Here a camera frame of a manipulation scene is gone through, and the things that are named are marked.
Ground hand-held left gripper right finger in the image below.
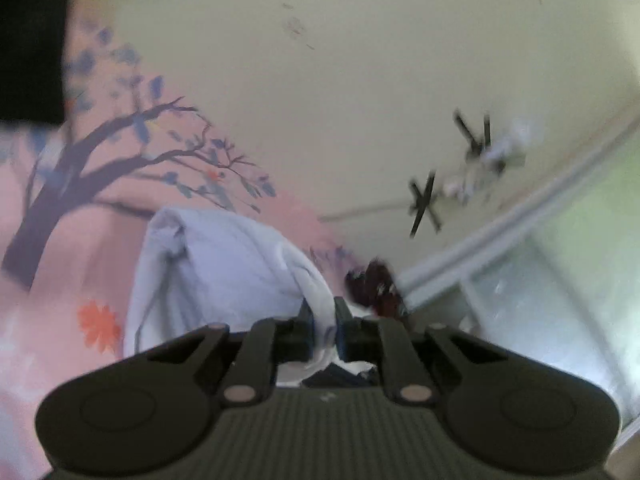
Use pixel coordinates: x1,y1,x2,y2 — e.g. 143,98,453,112
334,298,512,407

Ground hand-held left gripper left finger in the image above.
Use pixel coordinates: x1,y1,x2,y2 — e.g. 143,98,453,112
127,298,317,407

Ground white piped shorts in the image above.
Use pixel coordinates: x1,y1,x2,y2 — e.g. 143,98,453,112
122,206,381,386

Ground black red printed garment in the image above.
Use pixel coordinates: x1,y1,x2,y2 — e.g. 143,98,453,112
345,257,408,318

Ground frosted window glass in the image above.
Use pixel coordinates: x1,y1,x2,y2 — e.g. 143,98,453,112
460,145,640,441

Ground pink floral bed sheet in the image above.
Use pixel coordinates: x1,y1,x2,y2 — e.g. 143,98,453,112
0,0,381,480

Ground white power strip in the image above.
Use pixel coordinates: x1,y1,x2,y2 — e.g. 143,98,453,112
465,120,533,176

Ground grey wall cable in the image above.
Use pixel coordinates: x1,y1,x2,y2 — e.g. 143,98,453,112
317,199,416,223

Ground white window frame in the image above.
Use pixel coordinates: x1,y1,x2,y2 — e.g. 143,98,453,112
395,115,640,311

